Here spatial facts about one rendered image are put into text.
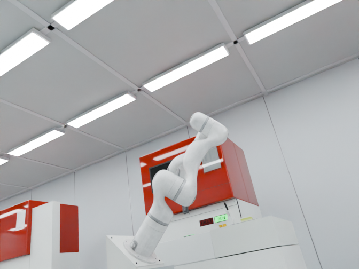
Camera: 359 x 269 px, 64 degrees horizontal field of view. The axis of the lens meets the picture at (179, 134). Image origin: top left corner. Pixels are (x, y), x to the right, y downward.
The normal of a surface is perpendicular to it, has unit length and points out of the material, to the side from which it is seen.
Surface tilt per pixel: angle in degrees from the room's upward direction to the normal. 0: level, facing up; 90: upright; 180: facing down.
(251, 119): 90
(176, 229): 90
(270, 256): 90
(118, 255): 90
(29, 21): 180
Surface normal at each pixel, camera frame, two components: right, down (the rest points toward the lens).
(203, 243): -0.48, -0.30
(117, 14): 0.16, 0.89
